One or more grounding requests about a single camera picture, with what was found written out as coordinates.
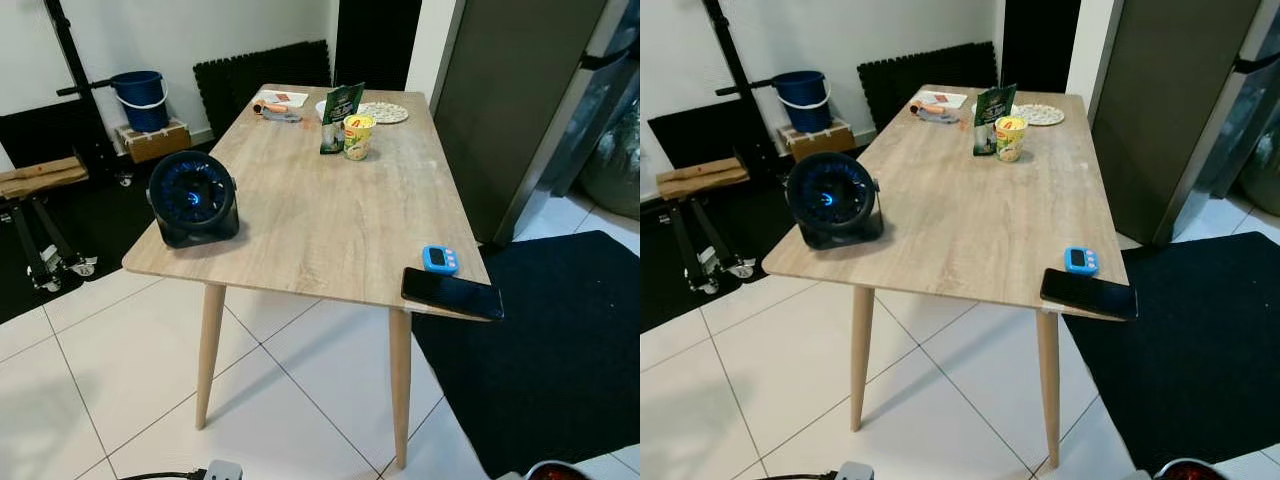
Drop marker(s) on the yellow instant noodle cup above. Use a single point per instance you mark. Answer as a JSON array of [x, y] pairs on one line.
[[1010, 139], [358, 138]]

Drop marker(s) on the grey two-door fridge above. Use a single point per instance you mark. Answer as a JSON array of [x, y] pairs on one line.
[[500, 100], [1150, 100]]

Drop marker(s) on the black wheeled stand base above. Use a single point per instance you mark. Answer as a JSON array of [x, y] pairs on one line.
[[45, 245], [705, 250]]

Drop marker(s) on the wooden plank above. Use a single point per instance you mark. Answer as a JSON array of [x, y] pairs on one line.
[[700, 178], [40, 177]]

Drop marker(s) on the black gym floor mat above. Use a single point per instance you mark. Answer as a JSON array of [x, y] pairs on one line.
[[115, 215], [665, 140]]

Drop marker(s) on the black fabric rug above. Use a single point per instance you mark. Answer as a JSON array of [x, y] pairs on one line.
[[1190, 350], [540, 350]]

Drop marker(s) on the black smartphone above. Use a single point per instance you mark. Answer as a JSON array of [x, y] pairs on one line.
[[452, 293], [1088, 293]]

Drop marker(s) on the black round desk fan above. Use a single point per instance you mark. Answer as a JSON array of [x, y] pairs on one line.
[[832, 200], [192, 200]]

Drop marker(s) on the small brown cardboard box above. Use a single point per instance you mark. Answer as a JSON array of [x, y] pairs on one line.
[[155, 142], [815, 142]]

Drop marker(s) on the blue digital timer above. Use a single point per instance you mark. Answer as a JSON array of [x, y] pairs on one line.
[[1081, 260], [440, 259]]

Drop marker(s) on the black upright stand pole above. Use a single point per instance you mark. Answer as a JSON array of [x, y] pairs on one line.
[[75, 60], [735, 60]]

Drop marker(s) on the blue plastic bucket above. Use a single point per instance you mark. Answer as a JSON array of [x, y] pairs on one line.
[[805, 100], [140, 100]]

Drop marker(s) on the patterned white plate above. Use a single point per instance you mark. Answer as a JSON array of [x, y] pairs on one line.
[[388, 113], [1042, 115]]

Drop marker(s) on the light wooden table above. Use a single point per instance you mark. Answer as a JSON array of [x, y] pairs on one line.
[[960, 220], [320, 220]]

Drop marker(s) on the dark green snack bag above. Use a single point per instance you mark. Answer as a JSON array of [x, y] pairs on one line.
[[340, 112], [993, 112]]

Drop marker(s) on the black foam mat stack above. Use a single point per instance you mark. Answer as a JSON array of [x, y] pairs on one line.
[[260, 70], [925, 75]]

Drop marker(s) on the white paper card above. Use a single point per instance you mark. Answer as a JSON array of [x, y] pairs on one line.
[[288, 98], [945, 98]]

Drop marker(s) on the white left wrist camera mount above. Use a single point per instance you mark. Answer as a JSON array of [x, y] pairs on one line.
[[222, 471], [855, 472]]

